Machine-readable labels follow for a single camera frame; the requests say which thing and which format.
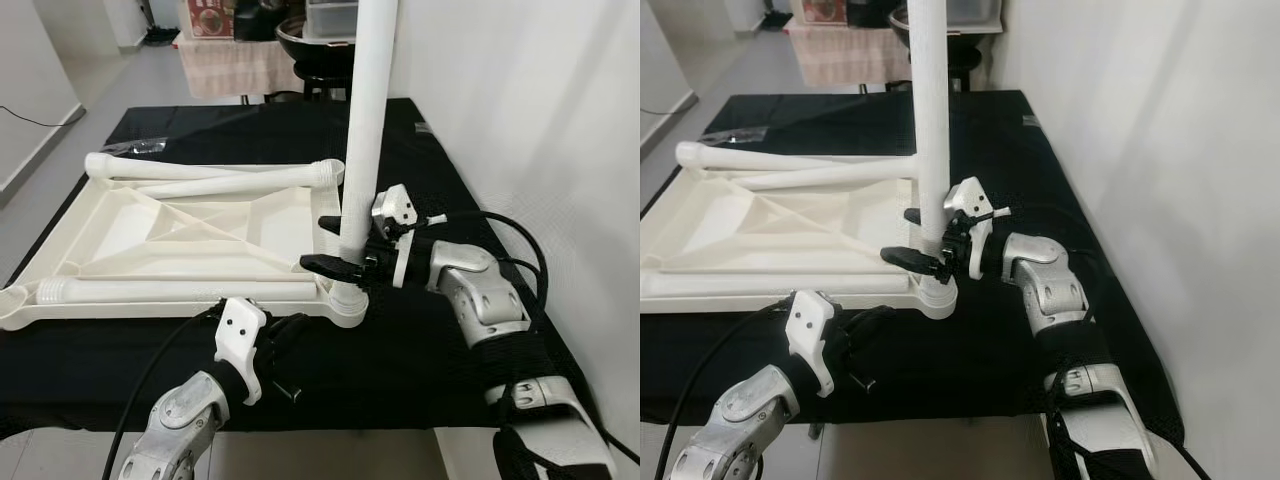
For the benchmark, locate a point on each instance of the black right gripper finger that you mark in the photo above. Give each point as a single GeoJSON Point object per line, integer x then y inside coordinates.
{"type": "Point", "coordinates": [330, 223]}
{"type": "Point", "coordinates": [913, 215]}
{"type": "Point", "coordinates": [910, 258]}
{"type": "Point", "coordinates": [330, 265]}

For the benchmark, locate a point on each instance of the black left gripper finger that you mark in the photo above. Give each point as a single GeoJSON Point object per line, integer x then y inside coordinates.
{"type": "Point", "coordinates": [288, 328]}
{"type": "Point", "coordinates": [870, 320]}

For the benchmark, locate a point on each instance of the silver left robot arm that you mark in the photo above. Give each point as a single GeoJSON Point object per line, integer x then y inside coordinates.
{"type": "Point", "coordinates": [180, 420]}
{"type": "Point", "coordinates": [740, 420]}

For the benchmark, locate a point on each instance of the white plastic children table top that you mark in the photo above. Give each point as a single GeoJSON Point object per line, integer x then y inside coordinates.
{"type": "Point", "coordinates": [760, 230]}
{"type": "Point", "coordinates": [150, 235]}

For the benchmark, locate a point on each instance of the black tablecloth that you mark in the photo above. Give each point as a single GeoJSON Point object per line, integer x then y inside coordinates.
{"type": "Point", "coordinates": [400, 350]}
{"type": "Point", "coordinates": [930, 370]}

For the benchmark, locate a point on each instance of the black stool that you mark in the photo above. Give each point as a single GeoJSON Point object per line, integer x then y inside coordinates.
{"type": "Point", "coordinates": [965, 72]}
{"type": "Point", "coordinates": [322, 80]}

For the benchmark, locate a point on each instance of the pink cloth covered table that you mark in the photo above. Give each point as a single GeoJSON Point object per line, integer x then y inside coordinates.
{"type": "Point", "coordinates": [230, 70]}
{"type": "Point", "coordinates": [840, 55]}

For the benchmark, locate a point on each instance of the black bowl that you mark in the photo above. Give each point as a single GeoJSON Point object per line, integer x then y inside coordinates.
{"type": "Point", "coordinates": [310, 45]}
{"type": "Point", "coordinates": [965, 40]}

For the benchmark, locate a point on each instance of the clear plastic storage box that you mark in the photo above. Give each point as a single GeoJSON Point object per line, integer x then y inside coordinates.
{"type": "Point", "coordinates": [975, 10]}
{"type": "Point", "coordinates": [330, 15]}

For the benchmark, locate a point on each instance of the red printed box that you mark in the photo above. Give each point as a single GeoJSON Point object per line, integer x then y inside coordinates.
{"type": "Point", "coordinates": [822, 10]}
{"type": "Point", "coordinates": [208, 18]}

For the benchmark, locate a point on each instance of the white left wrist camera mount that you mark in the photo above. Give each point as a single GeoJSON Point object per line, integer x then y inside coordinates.
{"type": "Point", "coordinates": [810, 325]}
{"type": "Point", "coordinates": [240, 335]}

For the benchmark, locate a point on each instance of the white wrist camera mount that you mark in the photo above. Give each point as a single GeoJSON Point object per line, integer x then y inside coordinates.
{"type": "Point", "coordinates": [240, 335]}
{"type": "Point", "coordinates": [392, 208]}
{"type": "Point", "coordinates": [968, 198]}
{"type": "Point", "coordinates": [810, 325]}

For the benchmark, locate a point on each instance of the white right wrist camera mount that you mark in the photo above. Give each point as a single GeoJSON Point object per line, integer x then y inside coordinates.
{"type": "Point", "coordinates": [968, 198]}
{"type": "Point", "coordinates": [392, 208]}

